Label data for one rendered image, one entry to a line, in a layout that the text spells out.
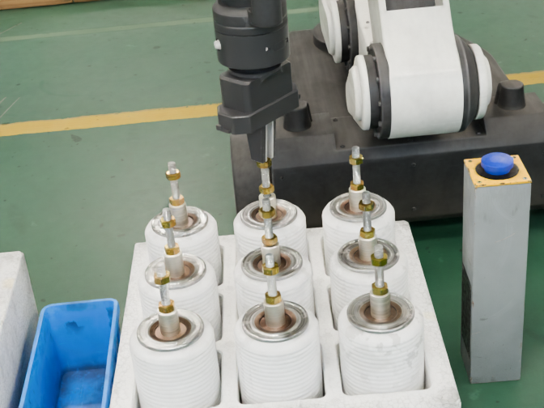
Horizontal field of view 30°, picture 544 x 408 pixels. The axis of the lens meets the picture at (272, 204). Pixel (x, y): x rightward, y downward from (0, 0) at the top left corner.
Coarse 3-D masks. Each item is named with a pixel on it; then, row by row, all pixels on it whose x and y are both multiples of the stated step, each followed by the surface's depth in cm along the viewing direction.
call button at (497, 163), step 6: (486, 156) 127; (492, 156) 127; (498, 156) 127; (504, 156) 126; (510, 156) 126; (486, 162) 126; (492, 162) 125; (498, 162) 125; (504, 162) 125; (510, 162) 125; (486, 168) 126; (492, 168) 125; (498, 168) 125; (504, 168) 125; (510, 168) 125; (492, 174) 126; (498, 174) 125
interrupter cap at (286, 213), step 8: (280, 200) 136; (248, 208) 136; (256, 208) 135; (280, 208) 135; (288, 208) 135; (240, 216) 134; (248, 216) 134; (256, 216) 134; (280, 216) 134; (288, 216) 133; (296, 216) 133; (248, 224) 132; (256, 224) 132; (280, 224) 131; (288, 224) 132
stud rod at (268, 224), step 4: (264, 200) 119; (268, 200) 119; (264, 204) 119; (268, 204) 119; (264, 208) 119; (268, 208) 119; (264, 220) 121; (268, 220) 120; (264, 224) 121; (268, 224) 121; (272, 224) 121; (268, 228) 121; (272, 228) 121; (268, 232) 121; (272, 232) 121; (268, 236) 121; (272, 236) 122
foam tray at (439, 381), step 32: (224, 256) 139; (320, 256) 138; (416, 256) 136; (128, 288) 135; (224, 288) 133; (320, 288) 131; (416, 288) 129; (128, 320) 128; (224, 320) 127; (320, 320) 125; (128, 352) 123; (224, 352) 121; (128, 384) 117; (224, 384) 116; (448, 384) 113
